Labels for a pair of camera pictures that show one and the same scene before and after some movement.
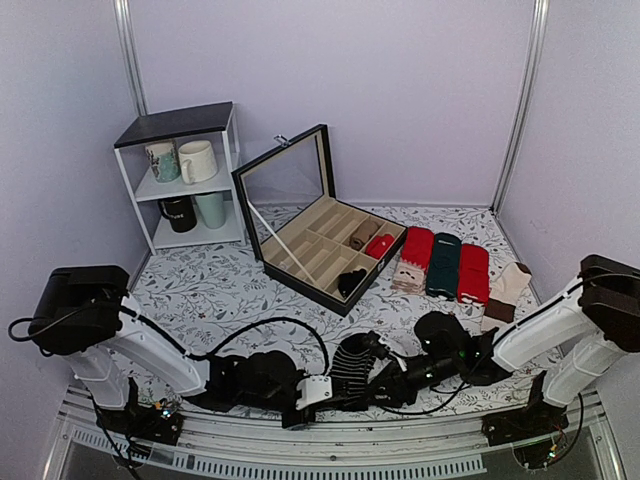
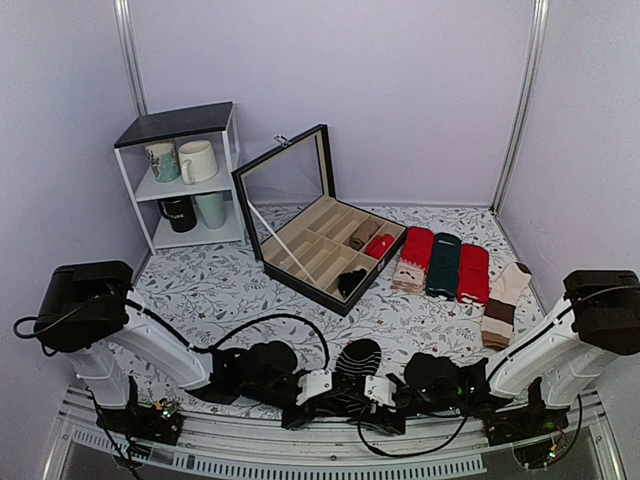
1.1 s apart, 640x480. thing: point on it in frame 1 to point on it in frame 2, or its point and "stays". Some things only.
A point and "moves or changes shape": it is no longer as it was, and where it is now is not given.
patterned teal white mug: [164, 160] stays
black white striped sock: [354, 360] moves or changes shape
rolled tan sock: [363, 233] stays
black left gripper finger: [295, 417] stays
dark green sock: [443, 272] stays
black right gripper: [397, 389] to [386, 425]
